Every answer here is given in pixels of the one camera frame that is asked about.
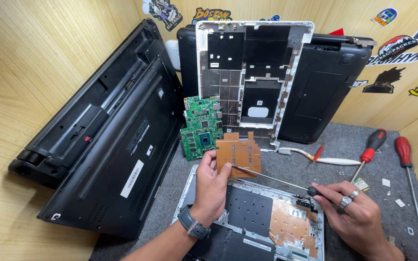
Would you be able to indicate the green circuit board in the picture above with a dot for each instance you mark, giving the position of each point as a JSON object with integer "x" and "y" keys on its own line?
{"x": 201, "y": 127}

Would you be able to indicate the black cartoon sticker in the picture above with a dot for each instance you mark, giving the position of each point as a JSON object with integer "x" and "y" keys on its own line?
{"x": 165, "y": 12}

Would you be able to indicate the black laptop with access panel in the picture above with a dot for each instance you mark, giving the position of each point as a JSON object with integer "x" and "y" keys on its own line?
{"x": 325, "y": 90}

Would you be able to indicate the dark grey wristwatch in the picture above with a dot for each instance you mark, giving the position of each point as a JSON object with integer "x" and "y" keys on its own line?
{"x": 193, "y": 226}

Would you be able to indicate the grey felt mat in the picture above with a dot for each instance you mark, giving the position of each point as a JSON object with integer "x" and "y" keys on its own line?
{"x": 372, "y": 217}

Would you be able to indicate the small white pad piece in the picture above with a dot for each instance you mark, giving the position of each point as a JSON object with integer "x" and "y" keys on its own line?
{"x": 400, "y": 203}
{"x": 410, "y": 231}
{"x": 386, "y": 182}

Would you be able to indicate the red and black screwdriver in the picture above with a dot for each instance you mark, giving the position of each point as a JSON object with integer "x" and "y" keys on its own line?
{"x": 372, "y": 145}

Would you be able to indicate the red triangular piece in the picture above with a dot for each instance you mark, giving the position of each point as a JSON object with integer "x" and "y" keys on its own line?
{"x": 336, "y": 32}

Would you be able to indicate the person's right hand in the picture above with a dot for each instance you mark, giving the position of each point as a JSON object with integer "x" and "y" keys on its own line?
{"x": 357, "y": 221}

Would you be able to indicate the green and blue sticker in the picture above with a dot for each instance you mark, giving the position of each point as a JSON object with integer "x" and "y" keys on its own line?
{"x": 385, "y": 17}

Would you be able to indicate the white and orange toothbrush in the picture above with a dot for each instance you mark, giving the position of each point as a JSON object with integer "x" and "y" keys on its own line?
{"x": 332, "y": 160}

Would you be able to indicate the red long-shaft screwdriver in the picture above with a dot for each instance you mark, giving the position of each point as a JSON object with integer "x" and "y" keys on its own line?
{"x": 405, "y": 156}

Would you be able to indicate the black laptop with battery bay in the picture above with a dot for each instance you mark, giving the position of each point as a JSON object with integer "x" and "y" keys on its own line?
{"x": 85, "y": 108}

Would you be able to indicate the white laptop bottom cover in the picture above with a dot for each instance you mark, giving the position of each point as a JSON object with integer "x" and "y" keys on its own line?
{"x": 230, "y": 54}

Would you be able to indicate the red mountain badge sticker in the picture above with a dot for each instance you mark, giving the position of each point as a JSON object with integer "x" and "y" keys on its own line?
{"x": 397, "y": 46}

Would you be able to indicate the small blue sticker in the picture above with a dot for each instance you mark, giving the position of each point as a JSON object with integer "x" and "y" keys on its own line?
{"x": 272, "y": 17}

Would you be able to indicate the black silhouette sticker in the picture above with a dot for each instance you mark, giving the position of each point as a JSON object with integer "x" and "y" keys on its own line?
{"x": 385, "y": 81}

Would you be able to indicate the person's left hand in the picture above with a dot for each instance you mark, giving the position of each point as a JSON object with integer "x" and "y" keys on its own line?
{"x": 209, "y": 192}

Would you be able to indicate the black laptop with white labels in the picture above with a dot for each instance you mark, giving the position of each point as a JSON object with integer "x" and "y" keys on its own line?
{"x": 122, "y": 156}

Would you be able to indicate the white lettered word sticker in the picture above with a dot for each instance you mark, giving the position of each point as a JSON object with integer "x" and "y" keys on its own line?
{"x": 401, "y": 58}

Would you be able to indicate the orange lettered sticker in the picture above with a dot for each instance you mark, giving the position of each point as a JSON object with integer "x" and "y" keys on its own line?
{"x": 211, "y": 15}

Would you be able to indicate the white wall socket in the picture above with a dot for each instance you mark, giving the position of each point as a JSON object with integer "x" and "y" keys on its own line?
{"x": 173, "y": 54}

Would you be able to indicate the open silver laptop chassis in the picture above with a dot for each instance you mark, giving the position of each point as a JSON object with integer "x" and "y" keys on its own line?
{"x": 252, "y": 214}

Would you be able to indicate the copper heat sink plate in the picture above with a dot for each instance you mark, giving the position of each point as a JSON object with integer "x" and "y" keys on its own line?
{"x": 243, "y": 154}

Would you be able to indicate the red pointed pry tool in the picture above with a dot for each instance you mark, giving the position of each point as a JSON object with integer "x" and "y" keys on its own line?
{"x": 318, "y": 153}

